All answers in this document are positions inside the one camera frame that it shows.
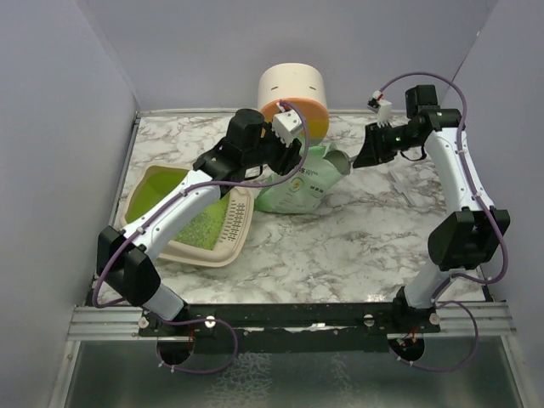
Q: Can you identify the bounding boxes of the beige green litter box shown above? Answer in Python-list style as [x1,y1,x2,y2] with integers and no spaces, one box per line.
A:
[118,163,254,268]

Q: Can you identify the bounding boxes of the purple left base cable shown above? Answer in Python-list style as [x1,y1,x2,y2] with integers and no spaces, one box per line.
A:
[148,317,239,376]

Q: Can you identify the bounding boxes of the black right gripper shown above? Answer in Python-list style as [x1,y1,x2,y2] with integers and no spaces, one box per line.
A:
[354,121,420,168]

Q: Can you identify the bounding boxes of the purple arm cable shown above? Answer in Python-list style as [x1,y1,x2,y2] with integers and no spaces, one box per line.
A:
[377,71,510,283]
[91,99,309,309]

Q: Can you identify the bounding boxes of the cream round drawer cabinet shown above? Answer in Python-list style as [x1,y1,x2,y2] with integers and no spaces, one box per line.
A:
[257,63,330,145]

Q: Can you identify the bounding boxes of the green cat litter pellets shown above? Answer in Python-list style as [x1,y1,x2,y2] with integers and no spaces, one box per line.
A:
[173,196,229,250]

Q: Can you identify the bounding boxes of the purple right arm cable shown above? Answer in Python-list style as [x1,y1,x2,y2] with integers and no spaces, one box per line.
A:
[377,71,510,283]

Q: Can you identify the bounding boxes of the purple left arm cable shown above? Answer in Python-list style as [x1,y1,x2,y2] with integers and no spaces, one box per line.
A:
[91,99,309,309]

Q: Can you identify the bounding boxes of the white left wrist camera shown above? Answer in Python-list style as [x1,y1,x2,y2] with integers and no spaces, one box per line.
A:
[272,102,305,146]

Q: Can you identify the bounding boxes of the silver metal scoop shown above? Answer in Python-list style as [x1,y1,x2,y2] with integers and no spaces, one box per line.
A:
[326,150,352,176]

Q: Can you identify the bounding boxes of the grey plastic bag clip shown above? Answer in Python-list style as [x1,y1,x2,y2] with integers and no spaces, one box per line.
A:
[388,171,417,207]

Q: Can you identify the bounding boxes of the green cat litter bag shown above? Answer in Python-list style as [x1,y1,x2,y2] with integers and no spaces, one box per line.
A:
[254,143,346,214]

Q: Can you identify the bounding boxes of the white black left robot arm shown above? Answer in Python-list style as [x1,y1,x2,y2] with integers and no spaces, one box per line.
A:
[93,100,309,336]

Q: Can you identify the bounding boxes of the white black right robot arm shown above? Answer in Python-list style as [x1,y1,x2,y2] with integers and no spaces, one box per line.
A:
[352,85,511,332]

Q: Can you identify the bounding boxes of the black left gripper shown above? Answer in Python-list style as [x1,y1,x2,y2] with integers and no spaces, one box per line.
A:
[244,122,304,176]

